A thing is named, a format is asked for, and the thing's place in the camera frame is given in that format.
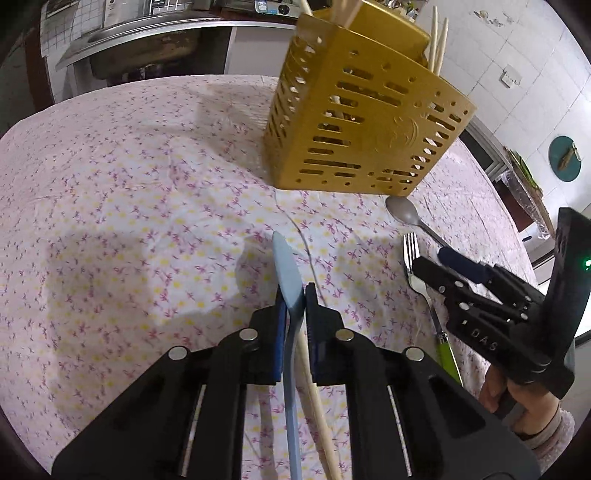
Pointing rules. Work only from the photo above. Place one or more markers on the yellow slotted utensil holder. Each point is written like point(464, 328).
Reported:
point(360, 138)

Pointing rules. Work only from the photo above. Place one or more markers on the teal round board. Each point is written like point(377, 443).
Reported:
point(561, 168)

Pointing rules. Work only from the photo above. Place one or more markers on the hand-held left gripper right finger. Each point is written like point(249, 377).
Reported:
point(316, 337)

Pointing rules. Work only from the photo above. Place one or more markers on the metal spoon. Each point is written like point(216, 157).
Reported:
point(401, 210)

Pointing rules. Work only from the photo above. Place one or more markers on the floral tablecloth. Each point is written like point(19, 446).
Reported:
point(115, 230)

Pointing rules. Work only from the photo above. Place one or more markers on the gas stove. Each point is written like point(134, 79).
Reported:
point(272, 7)

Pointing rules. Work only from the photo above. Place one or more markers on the hanging brush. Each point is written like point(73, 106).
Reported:
point(569, 154)

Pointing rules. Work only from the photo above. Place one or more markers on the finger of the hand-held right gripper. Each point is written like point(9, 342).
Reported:
point(466, 265)
point(485, 332)

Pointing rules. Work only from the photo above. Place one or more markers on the steel kitchen sink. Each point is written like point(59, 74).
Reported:
point(138, 41)

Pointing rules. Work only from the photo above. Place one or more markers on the light blue plastic spoon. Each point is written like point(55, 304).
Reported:
point(284, 277)

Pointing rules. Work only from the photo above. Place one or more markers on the person's right hand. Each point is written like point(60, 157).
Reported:
point(535, 410)

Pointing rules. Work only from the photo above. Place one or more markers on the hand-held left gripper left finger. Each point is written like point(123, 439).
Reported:
point(277, 332)

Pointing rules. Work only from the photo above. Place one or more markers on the white wall socket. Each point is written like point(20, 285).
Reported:
point(510, 77)

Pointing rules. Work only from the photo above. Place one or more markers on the brown framed glass door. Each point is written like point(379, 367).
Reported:
point(39, 78)

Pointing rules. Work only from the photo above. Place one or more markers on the wooden cutting board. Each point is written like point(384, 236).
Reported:
point(531, 194)

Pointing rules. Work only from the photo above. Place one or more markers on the wooden chopstick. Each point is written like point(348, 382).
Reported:
point(340, 11)
point(432, 41)
point(318, 415)
point(442, 46)
point(307, 7)
point(354, 11)

